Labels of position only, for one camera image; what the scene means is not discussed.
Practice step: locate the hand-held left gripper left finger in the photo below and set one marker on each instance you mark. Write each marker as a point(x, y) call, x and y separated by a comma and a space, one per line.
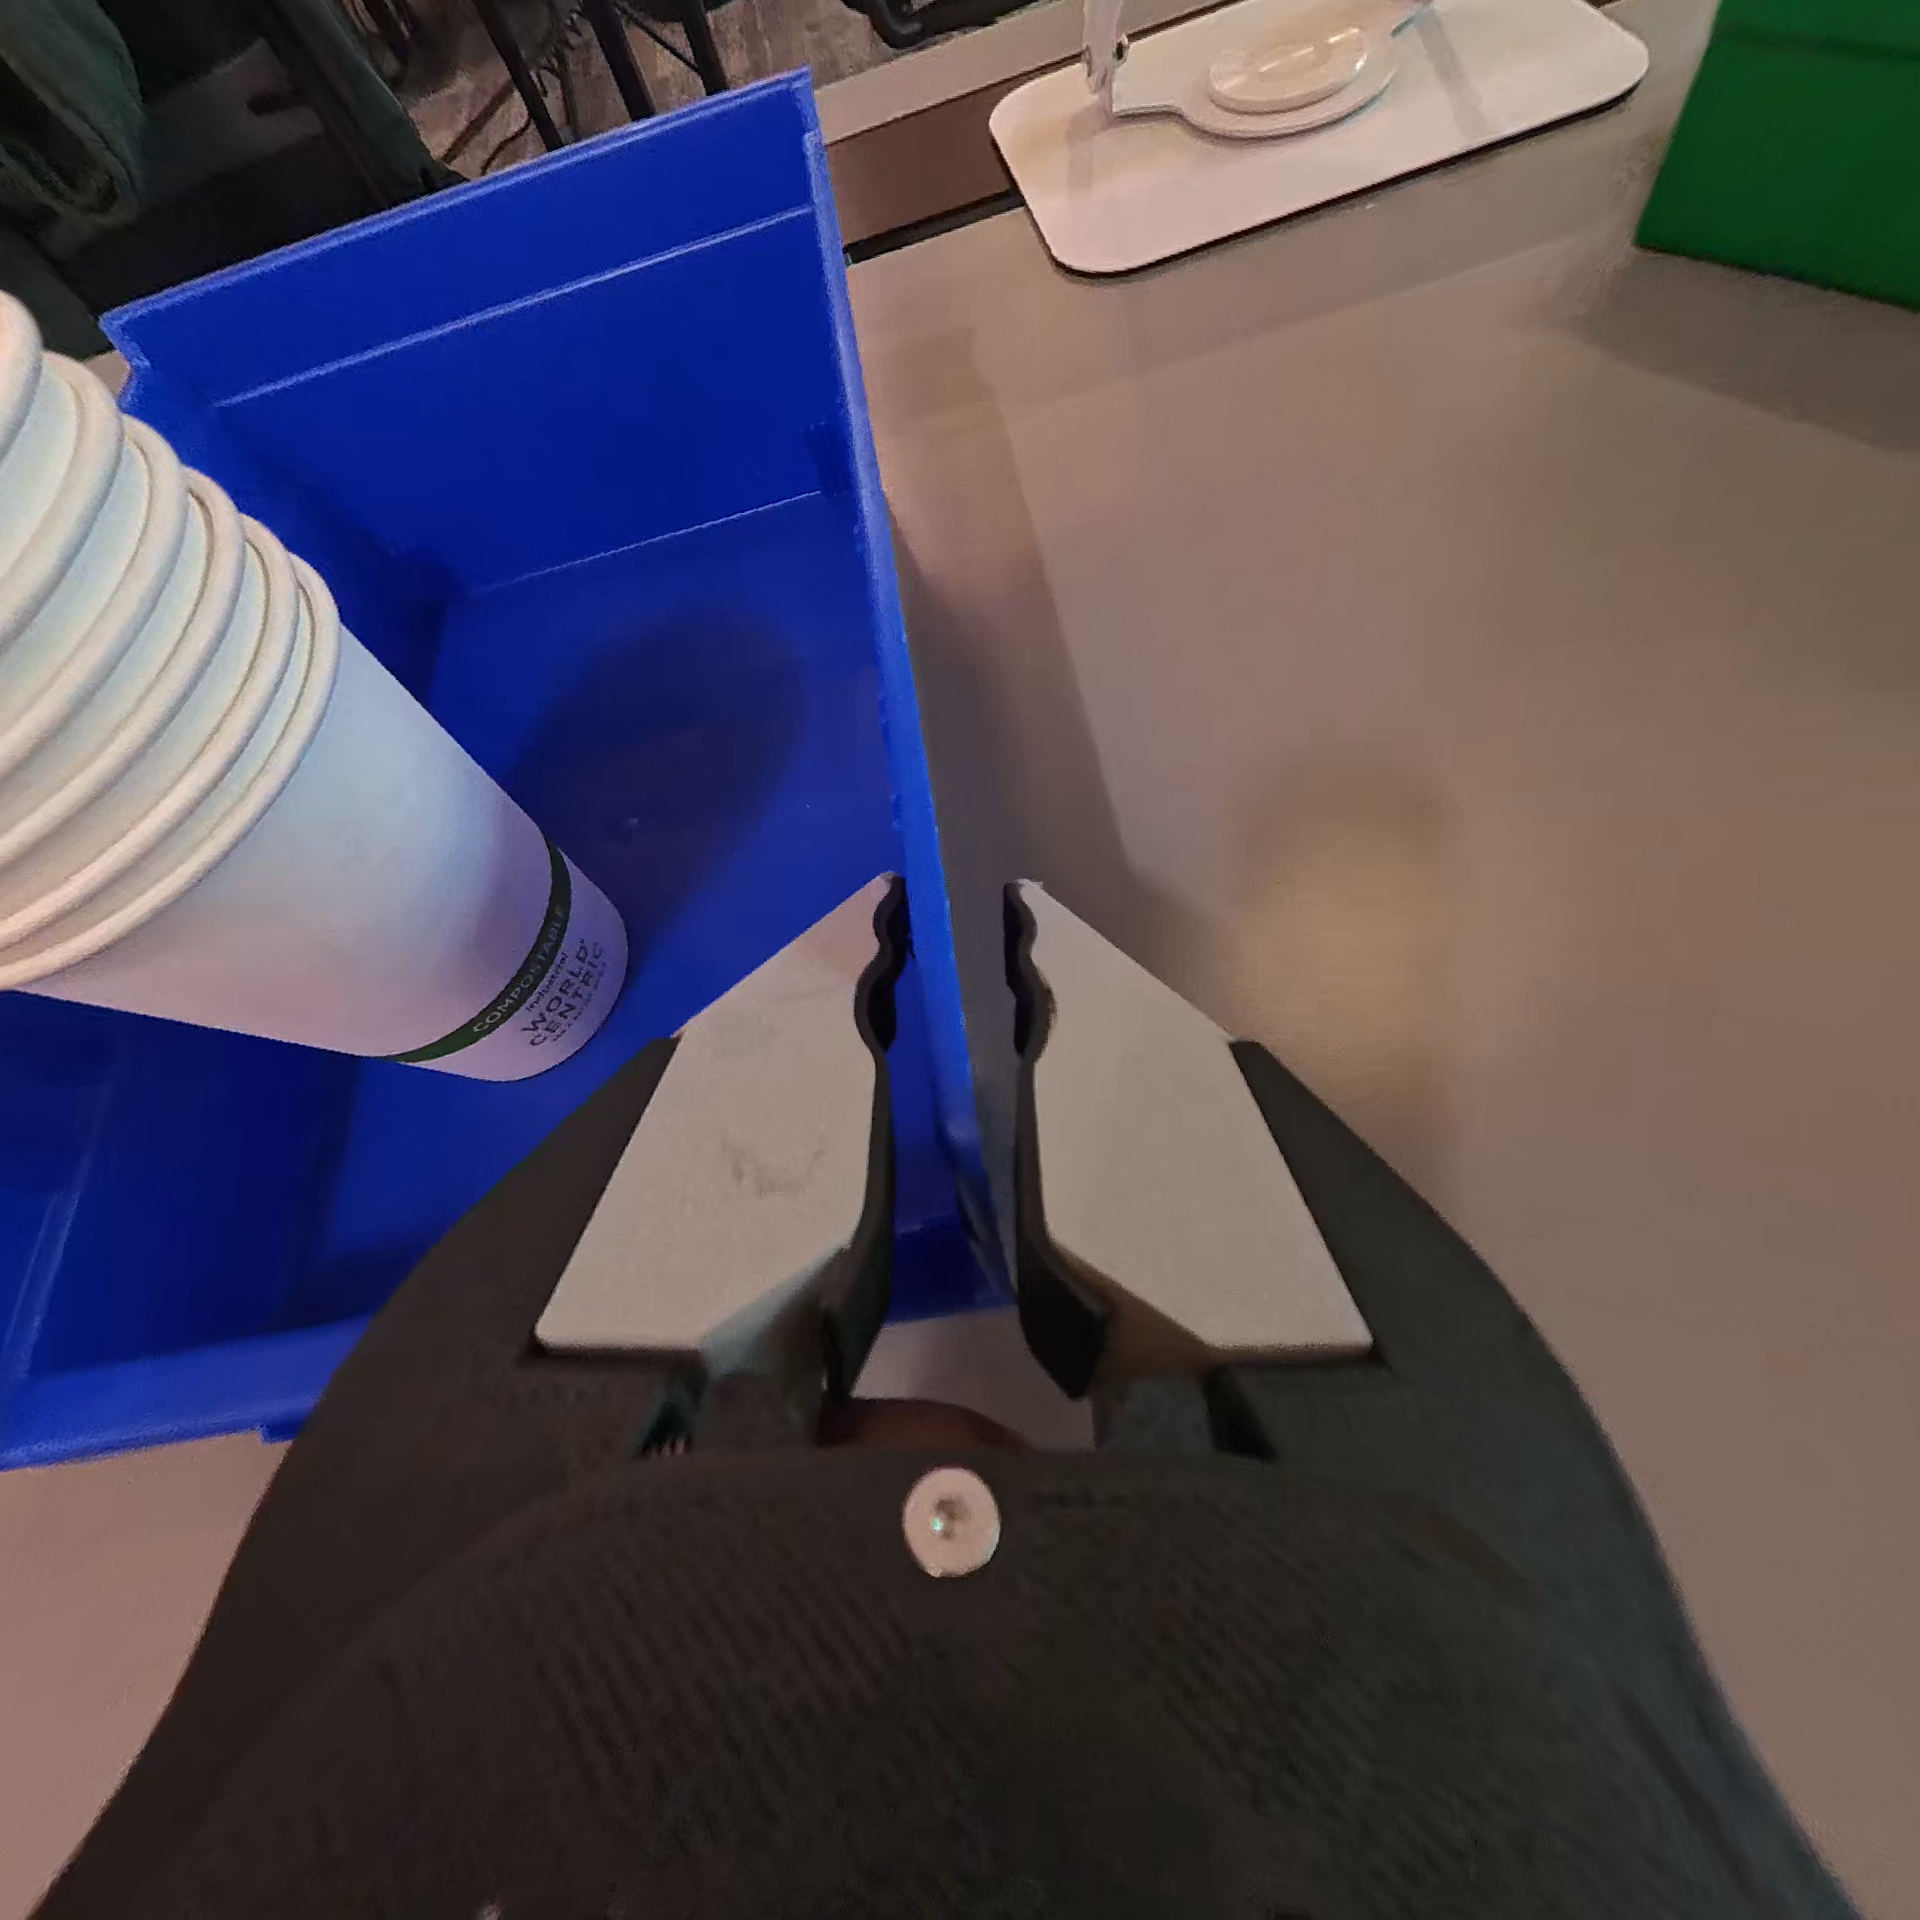
point(722, 1184)

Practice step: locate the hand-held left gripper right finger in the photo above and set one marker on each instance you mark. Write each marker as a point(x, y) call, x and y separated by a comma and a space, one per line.
point(1184, 1184)

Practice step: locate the stack of nested paper cups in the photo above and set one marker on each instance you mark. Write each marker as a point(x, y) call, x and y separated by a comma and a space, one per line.
point(375, 839)

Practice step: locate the blue plastic bin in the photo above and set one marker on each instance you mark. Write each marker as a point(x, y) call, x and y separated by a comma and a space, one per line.
point(600, 451)

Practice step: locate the green plastic bin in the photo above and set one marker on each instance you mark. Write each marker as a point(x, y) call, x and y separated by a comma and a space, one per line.
point(1800, 150)

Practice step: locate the dark green chair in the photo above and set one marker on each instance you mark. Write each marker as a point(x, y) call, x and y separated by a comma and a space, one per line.
point(60, 150)

